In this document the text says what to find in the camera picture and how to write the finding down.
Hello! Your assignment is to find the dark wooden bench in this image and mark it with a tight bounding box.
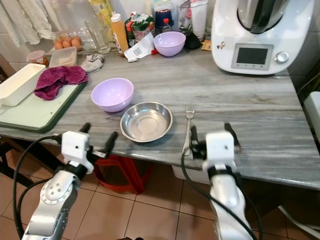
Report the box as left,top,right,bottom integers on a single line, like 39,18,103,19
0,136,51,176

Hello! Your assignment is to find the yellow food packet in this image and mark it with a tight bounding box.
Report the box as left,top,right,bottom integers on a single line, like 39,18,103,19
89,0,114,27

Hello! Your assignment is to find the large clear plastic jug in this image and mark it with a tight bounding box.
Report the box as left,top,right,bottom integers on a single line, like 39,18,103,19
52,0,97,34

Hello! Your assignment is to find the white box under table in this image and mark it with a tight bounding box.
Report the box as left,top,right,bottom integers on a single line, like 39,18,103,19
172,165,211,185

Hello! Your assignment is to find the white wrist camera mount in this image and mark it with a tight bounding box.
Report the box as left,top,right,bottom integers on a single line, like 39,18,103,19
203,131,237,174
61,130,94,175

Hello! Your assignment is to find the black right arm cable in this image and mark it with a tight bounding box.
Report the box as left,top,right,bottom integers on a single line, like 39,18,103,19
180,150,264,240

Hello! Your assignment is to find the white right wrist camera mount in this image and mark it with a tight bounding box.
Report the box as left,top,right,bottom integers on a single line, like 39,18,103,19
203,131,237,174

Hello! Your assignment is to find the green rimmed plastic tray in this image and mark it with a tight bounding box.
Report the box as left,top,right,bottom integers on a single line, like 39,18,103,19
0,80,88,134

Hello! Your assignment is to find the red plastic stool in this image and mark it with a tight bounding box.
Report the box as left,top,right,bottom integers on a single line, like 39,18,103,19
93,154,149,195

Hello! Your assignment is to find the small pink lidded jar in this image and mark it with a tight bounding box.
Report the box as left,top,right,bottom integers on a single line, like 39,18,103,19
26,50,49,66

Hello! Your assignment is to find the clear drinking glass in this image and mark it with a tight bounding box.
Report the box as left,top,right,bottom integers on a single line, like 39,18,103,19
84,19,111,55

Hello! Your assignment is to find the clear plastic food box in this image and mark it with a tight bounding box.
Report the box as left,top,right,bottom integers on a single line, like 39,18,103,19
48,46,79,68

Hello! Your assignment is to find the white floor cable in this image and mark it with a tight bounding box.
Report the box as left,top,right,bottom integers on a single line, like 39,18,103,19
277,204,320,240

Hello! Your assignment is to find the small lilac plastic bowl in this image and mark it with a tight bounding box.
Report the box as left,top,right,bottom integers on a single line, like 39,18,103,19
153,31,187,57

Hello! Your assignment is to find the small black pouch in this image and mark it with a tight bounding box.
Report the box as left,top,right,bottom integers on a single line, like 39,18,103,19
182,30,203,50

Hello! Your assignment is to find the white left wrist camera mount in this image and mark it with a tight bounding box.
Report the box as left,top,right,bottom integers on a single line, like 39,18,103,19
61,130,94,175

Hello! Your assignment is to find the white hanging towel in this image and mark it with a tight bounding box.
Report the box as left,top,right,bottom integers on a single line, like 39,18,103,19
0,0,57,46

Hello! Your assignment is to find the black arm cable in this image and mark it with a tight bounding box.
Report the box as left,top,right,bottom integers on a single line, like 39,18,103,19
14,135,65,240
180,150,264,240

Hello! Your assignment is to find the crumpled grey cloth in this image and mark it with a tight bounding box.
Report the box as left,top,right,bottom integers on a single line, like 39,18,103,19
80,53,106,75

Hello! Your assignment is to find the green and red snack packet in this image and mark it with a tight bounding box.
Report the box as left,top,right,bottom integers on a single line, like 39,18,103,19
125,12,155,44

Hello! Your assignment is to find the large lilac plastic bowl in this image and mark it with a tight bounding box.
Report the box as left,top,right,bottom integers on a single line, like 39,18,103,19
91,77,135,113

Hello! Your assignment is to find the white kitchen cooking machine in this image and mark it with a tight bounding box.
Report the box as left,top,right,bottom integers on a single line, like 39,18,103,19
211,0,320,76

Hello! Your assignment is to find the small orange sachet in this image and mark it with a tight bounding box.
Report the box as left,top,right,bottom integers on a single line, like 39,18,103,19
200,40,213,52

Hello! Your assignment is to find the dark blue jar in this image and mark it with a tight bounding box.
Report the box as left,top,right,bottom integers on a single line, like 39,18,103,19
154,7,176,34

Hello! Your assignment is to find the orange sauce squeeze bottle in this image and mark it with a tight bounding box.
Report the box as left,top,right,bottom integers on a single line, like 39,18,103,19
110,12,130,56

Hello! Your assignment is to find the clear carton of brown eggs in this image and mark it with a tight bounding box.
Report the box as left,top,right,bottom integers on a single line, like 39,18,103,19
52,34,84,51

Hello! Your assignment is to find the stainless steel bowl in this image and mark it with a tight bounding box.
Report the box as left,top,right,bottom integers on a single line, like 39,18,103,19
120,101,174,143

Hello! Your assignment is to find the magenta terry cloth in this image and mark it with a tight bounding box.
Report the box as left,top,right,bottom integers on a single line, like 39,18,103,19
33,65,88,101

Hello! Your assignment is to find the white appliance beside table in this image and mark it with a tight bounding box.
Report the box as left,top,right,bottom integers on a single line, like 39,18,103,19
303,91,320,142

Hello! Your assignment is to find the white paper with QR code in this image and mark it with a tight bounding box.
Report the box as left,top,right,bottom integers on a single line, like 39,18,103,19
123,33,156,63

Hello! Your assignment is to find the dark wooden chair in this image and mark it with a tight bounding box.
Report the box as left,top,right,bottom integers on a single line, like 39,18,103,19
0,54,15,92

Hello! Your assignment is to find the white upright packet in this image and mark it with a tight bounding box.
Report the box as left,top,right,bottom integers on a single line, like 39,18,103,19
189,0,210,42

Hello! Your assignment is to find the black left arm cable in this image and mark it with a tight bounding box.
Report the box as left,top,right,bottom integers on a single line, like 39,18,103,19
14,135,65,240

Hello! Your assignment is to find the silver metal fork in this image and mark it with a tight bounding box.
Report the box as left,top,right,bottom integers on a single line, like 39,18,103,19
181,101,196,156

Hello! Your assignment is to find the white oblong plastic container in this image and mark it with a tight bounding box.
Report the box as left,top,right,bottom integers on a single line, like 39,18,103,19
0,63,46,107

